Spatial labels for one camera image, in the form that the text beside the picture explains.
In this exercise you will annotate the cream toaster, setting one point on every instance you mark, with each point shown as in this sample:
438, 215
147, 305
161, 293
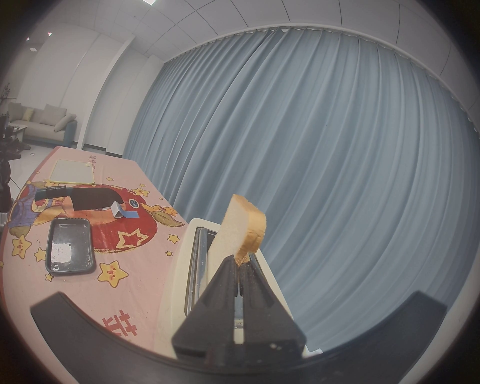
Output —
176, 296

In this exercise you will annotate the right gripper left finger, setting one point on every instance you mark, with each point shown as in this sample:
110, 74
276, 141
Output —
213, 311

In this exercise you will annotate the slice of bread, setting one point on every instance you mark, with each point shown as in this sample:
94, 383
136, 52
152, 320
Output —
234, 234

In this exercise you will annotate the cutting board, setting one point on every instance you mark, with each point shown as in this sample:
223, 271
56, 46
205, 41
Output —
72, 172

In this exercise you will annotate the blue curtain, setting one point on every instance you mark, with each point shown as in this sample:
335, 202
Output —
300, 180

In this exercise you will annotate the beige sofa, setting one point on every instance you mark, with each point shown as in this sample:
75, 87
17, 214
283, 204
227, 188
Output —
41, 129

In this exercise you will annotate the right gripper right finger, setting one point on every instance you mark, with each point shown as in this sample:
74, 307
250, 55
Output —
262, 318

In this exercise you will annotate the dark grey tray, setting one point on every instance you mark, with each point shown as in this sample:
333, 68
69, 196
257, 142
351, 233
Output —
69, 247

